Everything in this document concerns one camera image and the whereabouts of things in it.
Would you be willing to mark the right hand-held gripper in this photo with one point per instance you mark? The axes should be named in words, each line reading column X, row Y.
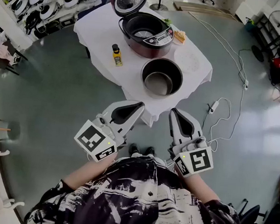
column 194, row 162

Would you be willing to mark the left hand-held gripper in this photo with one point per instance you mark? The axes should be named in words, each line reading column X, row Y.
column 102, row 135

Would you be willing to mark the black metal pot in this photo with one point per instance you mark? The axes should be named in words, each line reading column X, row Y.
column 148, row 70

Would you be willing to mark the white steamer tray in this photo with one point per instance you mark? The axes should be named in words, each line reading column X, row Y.
column 187, row 61

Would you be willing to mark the dark red rice cooker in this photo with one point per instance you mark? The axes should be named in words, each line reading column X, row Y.
column 148, row 51

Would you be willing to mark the person's right forearm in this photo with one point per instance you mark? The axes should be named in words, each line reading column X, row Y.
column 196, row 187

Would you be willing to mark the person's left forearm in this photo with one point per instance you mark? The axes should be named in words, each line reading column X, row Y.
column 86, row 173

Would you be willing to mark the person's left black shoe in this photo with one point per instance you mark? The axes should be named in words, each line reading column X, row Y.
column 134, row 149

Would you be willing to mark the person's black shoe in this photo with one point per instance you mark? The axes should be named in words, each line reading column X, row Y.
column 134, row 149
column 150, row 151

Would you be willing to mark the white power strip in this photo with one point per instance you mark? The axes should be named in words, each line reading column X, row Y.
column 245, row 84
column 213, row 107

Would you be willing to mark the person's right black shoe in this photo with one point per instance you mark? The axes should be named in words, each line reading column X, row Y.
column 150, row 151

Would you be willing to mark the yellow oil bottle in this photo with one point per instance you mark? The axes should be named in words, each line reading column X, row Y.
column 117, row 57

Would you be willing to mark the white tablecloth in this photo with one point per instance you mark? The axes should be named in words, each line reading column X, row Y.
column 103, row 35

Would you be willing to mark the sliced bread food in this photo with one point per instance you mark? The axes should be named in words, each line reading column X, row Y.
column 180, row 37

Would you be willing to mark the black and white patterned shirt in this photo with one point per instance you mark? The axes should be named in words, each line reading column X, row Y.
column 132, row 207

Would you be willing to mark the green leafy vegetable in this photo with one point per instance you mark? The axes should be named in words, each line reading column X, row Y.
column 167, row 22

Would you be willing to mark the red container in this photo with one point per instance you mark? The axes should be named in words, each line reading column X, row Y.
column 278, row 63

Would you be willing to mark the black metal rack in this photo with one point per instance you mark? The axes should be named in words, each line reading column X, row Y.
column 265, row 30

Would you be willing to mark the white cabinet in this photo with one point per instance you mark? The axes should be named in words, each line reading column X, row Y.
column 250, row 11

